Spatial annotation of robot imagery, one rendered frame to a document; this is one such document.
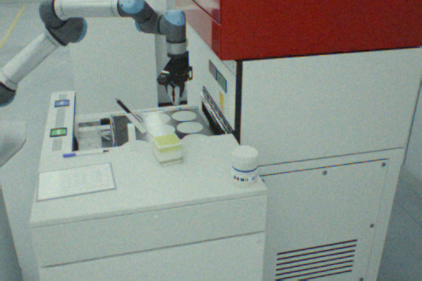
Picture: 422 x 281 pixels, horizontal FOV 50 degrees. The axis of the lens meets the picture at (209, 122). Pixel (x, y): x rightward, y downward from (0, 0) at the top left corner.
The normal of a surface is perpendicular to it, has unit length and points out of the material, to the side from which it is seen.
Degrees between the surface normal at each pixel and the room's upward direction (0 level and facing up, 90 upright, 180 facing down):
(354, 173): 90
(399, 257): 0
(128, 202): 0
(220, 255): 90
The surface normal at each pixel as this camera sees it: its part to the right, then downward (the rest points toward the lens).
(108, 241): 0.24, 0.42
